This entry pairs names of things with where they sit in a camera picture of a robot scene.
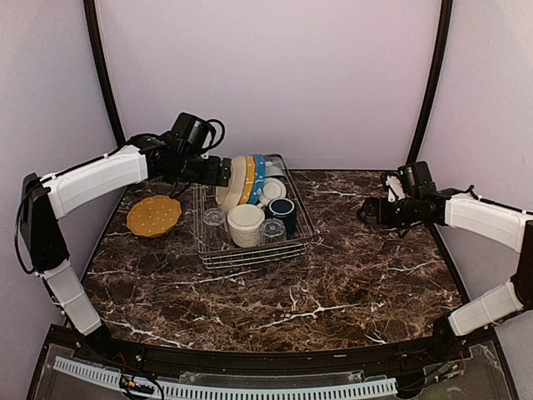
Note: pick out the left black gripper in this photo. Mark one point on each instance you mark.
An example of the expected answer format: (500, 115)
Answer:
(211, 177)

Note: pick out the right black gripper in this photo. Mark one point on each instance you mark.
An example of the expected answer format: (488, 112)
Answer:
(382, 217)

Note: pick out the cream deep plate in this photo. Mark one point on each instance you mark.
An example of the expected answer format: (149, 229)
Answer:
(228, 197)

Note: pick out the blue dotted plate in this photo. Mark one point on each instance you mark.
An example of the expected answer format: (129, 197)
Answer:
(259, 179)

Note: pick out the wire metal dish rack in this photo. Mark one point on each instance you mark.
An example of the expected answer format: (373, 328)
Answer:
(232, 256)

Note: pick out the yellow dotted scalloped plate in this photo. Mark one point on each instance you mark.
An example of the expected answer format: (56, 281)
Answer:
(154, 216)

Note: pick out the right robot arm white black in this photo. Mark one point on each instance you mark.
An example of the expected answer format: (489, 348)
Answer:
(509, 226)

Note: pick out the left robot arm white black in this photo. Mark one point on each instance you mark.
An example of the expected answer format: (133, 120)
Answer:
(45, 200)

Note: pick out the pale green bowl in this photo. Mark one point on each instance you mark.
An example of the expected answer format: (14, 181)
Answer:
(274, 170)

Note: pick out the clear glass left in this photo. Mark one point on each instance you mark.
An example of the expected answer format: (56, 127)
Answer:
(214, 228)

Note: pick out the clear glass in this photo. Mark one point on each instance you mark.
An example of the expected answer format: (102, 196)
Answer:
(214, 228)
(272, 231)

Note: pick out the white saucer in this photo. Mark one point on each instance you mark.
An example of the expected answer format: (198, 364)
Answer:
(272, 189)

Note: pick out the cream ribbed cup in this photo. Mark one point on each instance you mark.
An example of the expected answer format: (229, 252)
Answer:
(244, 222)

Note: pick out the dark blue mug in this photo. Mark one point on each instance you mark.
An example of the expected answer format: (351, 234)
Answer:
(283, 209)

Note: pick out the clear glass right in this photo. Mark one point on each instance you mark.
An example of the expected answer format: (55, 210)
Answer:
(272, 231)

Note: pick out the white right gripper bracket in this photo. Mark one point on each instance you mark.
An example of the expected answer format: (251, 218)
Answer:
(392, 184)

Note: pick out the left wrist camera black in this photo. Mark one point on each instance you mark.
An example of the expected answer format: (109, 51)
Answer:
(191, 129)

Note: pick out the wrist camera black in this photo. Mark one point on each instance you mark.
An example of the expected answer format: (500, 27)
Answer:
(191, 129)
(414, 174)

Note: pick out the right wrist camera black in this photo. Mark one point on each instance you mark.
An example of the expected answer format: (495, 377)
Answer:
(414, 174)

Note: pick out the black front rail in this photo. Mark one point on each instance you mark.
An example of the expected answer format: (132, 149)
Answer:
(401, 357)

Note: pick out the left black frame post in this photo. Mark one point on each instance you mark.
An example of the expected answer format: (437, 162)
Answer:
(98, 54)

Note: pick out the black frame post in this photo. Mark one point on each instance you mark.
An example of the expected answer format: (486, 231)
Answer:
(432, 80)
(98, 54)

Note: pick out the right black frame post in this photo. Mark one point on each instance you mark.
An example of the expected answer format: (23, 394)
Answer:
(432, 80)

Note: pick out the white slotted cable duct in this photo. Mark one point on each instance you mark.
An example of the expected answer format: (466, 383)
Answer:
(195, 385)

